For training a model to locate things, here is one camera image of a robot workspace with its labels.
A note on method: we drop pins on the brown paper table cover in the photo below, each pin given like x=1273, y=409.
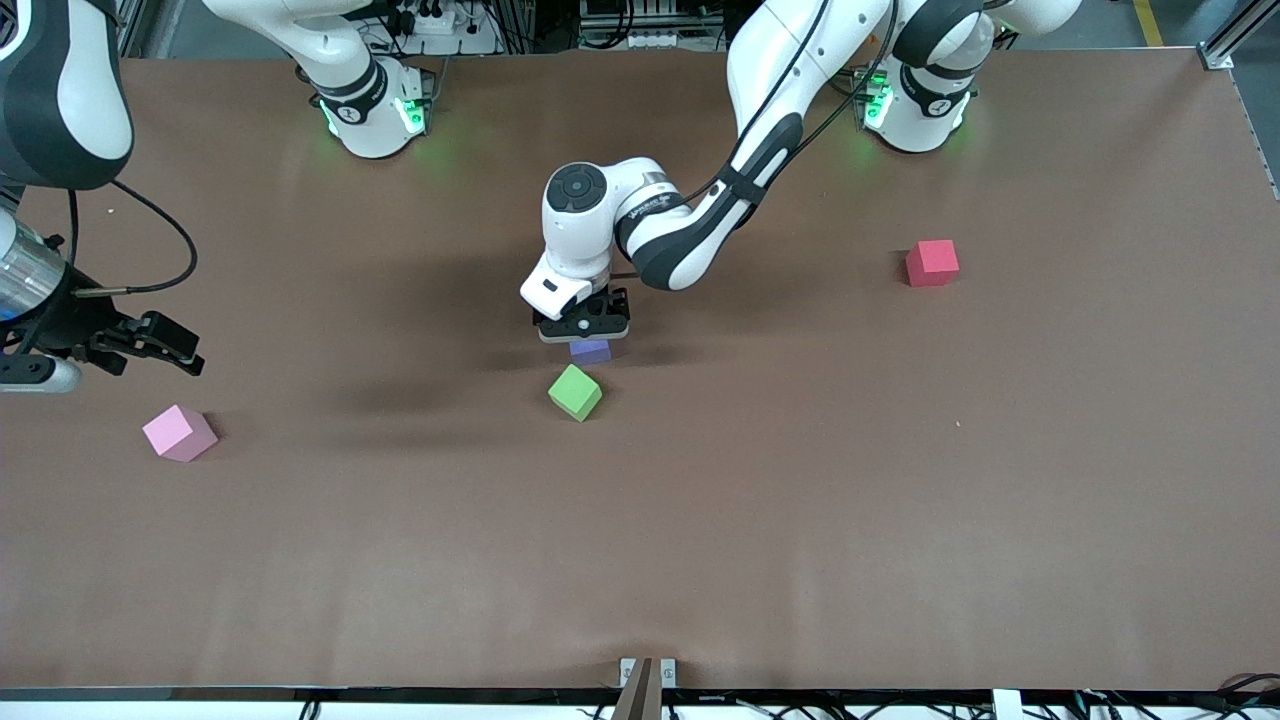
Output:
x=640, y=560

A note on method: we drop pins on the purple foam cube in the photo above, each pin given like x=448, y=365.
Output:
x=590, y=352

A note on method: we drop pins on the red foam cube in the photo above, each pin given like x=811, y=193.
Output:
x=932, y=262

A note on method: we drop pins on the metal table edge bracket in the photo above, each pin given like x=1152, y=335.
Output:
x=628, y=672

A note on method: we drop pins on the white power strip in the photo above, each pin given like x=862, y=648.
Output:
x=435, y=18

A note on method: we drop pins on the pink foam cube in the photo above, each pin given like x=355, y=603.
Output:
x=180, y=432

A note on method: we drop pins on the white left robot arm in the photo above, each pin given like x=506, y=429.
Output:
x=670, y=230

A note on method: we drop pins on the white box at table edge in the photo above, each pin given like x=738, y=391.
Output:
x=1008, y=705

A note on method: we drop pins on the green foam cube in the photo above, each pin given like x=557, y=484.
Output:
x=575, y=392

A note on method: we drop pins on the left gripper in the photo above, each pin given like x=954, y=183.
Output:
x=613, y=300

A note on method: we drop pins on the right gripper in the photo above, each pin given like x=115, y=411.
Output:
x=72, y=318

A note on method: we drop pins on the aluminium frame profile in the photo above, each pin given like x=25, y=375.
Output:
x=1240, y=35

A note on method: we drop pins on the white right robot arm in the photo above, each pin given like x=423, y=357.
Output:
x=60, y=100

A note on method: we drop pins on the brown strip under bracket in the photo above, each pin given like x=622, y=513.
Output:
x=640, y=695

